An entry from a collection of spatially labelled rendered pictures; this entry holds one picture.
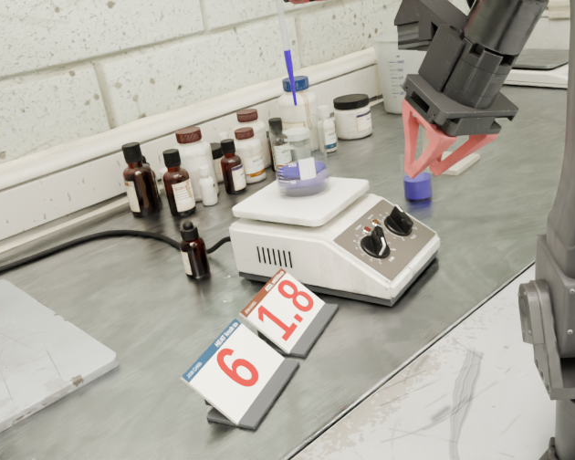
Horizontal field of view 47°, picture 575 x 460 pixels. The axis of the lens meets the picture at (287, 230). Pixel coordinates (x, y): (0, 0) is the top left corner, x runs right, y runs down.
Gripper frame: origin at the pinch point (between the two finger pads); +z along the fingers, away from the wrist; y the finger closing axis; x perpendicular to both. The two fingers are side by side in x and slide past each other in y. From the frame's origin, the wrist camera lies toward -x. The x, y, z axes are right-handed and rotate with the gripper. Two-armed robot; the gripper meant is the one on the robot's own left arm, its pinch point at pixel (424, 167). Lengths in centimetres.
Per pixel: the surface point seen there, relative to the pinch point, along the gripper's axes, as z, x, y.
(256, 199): 11.1, -9.6, 12.3
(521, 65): 14, -45, -71
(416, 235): 7.3, 2.9, -0.7
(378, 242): 5.6, 4.3, 6.4
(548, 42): 15, -57, -93
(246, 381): 11.0, 12.5, 23.9
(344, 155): 25.3, -32.9, -20.6
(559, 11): 7, -58, -91
